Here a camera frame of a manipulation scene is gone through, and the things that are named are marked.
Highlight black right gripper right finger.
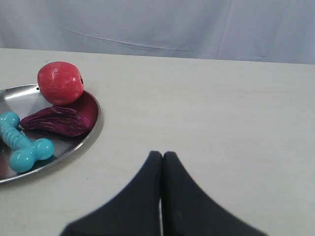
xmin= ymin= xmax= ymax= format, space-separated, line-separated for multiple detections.
xmin=161 ymin=151 xmax=265 ymax=236

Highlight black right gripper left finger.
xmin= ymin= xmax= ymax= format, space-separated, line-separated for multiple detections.
xmin=61 ymin=151 xmax=162 ymax=236

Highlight teal toy bone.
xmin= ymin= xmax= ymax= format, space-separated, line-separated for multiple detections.
xmin=0 ymin=112 xmax=55 ymax=173

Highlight purple toy sweet potato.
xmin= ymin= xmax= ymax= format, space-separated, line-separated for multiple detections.
xmin=20 ymin=106 xmax=93 ymax=137

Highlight red apple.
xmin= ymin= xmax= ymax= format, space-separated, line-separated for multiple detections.
xmin=37 ymin=61 xmax=84 ymax=105

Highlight round stainless steel plate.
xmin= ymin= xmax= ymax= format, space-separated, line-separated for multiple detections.
xmin=0 ymin=84 xmax=103 ymax=184

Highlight white backdrop cloth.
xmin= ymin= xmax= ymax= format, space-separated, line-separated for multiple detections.
xmin=0 ymin=0 xmax=315 ymax=64

